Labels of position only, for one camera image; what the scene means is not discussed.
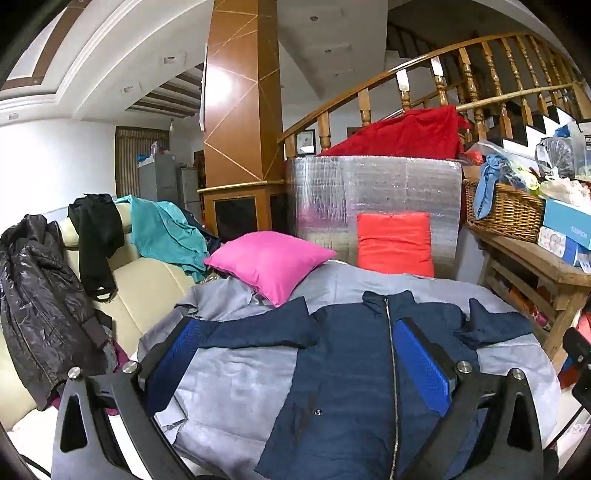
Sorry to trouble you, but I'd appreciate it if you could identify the red cloth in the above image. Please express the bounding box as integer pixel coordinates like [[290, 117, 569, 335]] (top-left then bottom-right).
[[318, 105, 472, 161]]

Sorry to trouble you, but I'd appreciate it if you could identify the grey refrigerator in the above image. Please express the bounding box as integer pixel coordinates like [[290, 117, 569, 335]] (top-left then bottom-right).
[[139, 154, 178, 204]]

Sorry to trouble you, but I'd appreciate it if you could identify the red-orange pillow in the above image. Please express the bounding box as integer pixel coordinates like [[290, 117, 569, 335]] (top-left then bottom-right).
[[356, 212, 435, 278]]

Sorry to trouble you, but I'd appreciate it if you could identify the white refrigerator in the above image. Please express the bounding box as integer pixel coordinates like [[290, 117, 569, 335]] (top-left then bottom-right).
[[178, 167, 200, 213]]

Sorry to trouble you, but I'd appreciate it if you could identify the wicker basket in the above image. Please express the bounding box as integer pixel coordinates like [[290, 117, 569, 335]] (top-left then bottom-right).
[[463, 179, 546, 243]]

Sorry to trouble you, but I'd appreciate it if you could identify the black cable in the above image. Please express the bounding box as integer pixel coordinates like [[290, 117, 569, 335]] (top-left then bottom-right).
[[549, 401, 591, 445]]

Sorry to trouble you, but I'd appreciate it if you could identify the silver foil insulation mat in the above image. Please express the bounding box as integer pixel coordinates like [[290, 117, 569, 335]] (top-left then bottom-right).
[[285, 156, 463, 278]]

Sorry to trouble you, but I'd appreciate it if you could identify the clear plastic box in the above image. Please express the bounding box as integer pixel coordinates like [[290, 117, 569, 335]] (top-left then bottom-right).
[[570, 122, 591, 176]]

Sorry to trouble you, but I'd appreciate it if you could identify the wooden cabinet with glass panels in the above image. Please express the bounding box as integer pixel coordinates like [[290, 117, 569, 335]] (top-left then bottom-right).
[[198, 180, 289, 243]]

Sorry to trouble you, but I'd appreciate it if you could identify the navy blue padded jacket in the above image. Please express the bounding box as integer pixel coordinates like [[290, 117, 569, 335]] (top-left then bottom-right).
[[185, 290, 536, 480]]

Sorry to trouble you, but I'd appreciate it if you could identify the brown tiled pillar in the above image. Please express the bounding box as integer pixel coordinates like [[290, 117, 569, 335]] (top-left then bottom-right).
[[203, 0, 283, 185]]

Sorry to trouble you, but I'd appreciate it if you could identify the wooden stair banister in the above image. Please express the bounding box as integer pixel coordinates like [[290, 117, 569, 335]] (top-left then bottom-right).
[[277, 32, 591, 158]]

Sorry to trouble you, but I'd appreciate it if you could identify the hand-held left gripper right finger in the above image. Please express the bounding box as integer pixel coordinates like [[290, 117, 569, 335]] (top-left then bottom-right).
[[392, 316, 546, 480]]

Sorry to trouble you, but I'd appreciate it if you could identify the white plastic bag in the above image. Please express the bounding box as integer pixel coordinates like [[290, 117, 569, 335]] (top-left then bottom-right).
[[540, 178, 591, 206]]

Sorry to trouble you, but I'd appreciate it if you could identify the black garment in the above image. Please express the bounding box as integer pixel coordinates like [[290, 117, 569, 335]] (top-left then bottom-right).
[[68, 194, 125, 303]]

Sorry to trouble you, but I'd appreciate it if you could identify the wooden side table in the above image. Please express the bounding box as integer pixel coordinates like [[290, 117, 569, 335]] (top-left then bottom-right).
[[478, 222, 591, 374]]

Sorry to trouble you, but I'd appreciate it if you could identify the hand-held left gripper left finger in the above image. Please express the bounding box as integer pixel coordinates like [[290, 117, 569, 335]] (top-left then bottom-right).
[[51, 318, 205, 480]]

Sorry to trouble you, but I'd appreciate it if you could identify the grey bed sheet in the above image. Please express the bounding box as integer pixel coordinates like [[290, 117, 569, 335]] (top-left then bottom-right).
[[136, 265, 561, 480]]

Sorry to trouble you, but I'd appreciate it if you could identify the blue cardboard box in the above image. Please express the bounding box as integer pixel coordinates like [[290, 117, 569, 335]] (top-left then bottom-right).
[[542, 198, 591, 250]]

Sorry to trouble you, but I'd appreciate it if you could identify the black shiny jacket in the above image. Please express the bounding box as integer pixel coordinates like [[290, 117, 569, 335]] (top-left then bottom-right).
[[0, 215, 116, 411]]

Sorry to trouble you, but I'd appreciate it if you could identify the cream leather sofa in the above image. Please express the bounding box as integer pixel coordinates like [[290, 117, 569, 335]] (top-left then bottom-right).
[[0, 203, 195, 432]]

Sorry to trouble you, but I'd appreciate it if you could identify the pink pillow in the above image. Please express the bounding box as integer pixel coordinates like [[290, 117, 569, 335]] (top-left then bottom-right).
[[204, 232, 338, 308]]

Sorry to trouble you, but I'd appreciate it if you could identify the light blue cloth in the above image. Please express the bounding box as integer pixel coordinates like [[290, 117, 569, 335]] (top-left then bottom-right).
[[475, 154, 511, 220]]

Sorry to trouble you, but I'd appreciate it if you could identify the grey plastic bag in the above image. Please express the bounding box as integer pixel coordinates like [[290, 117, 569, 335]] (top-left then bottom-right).
[[536, 137, 575, 178]]

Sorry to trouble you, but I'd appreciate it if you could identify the teal garment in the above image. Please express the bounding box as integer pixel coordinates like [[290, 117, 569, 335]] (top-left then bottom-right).
[[115, 195, 211, 283]]

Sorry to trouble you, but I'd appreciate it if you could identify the magenta cloth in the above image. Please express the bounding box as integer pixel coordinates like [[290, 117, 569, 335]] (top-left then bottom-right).
[[104, 344, 132, 416]]

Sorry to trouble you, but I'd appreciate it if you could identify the white patterned box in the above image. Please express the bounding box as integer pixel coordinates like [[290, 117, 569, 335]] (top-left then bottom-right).
[[538, 226, 580, 266]]

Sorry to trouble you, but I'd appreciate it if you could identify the brown striped curtain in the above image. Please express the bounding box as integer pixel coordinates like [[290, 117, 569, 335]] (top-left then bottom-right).
[[115, 127, 169, 197]]

